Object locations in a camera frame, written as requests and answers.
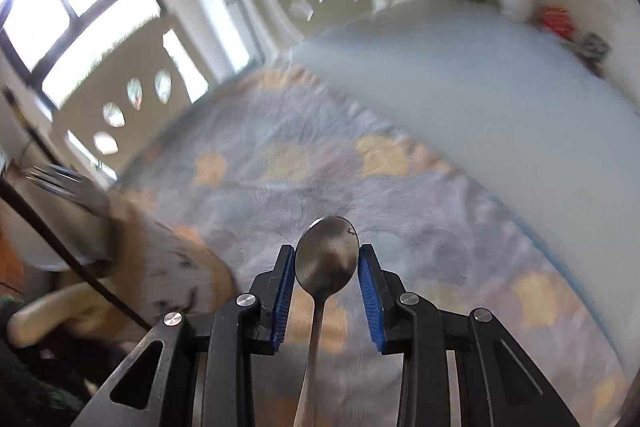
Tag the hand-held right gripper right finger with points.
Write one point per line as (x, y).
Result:
(370, 302)

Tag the black phone stand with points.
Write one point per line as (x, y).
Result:
(594, 49)

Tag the red lidded teacup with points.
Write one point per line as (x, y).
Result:
(555, 21)

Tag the patterned grey tablecloth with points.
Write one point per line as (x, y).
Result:
(300, 167)

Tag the steel spoon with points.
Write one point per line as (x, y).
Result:
(327, 257)

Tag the person's left forearm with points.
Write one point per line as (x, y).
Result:
(60, 312)

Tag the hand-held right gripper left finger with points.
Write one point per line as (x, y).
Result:
(282, 302)

